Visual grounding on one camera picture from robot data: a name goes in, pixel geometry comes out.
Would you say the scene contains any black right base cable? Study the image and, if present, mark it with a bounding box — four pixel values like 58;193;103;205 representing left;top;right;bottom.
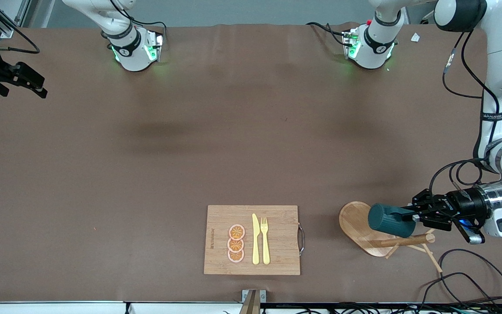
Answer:
107;0;168;44

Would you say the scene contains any aluminium profile post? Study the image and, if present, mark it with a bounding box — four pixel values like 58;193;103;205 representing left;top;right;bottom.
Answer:
240;289;267;314

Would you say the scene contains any black looped cable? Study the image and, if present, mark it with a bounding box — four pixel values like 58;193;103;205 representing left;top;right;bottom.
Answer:
438;249;502;308
417;272;502;308

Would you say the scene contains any black left base cable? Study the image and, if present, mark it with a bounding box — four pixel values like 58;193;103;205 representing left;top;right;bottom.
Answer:
305;21;352;46

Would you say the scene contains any teal mug with yellow inside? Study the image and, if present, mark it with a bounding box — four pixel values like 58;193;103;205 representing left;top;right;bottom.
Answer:
367;203;418;239

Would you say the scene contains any yellow plastic knife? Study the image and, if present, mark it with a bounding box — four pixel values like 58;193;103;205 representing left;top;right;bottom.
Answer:
252;213;261;265

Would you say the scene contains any yellow plastic fork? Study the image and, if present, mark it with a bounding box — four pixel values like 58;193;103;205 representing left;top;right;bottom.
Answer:
260;217;271;265

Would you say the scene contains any aluminium frame profile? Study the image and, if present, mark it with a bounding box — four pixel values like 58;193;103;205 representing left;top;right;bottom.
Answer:
0;0;31;39

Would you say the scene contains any black base cable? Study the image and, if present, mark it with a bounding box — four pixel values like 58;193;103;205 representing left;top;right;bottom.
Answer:
107;0;168;44
305;21;352;46

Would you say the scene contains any wooden mug rack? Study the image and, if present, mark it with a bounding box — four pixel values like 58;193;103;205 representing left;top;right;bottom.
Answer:
339;201;448;273

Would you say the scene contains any bamboo cutting board, metal handle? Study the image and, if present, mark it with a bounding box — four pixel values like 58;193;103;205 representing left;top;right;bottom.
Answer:
204;205;305;276

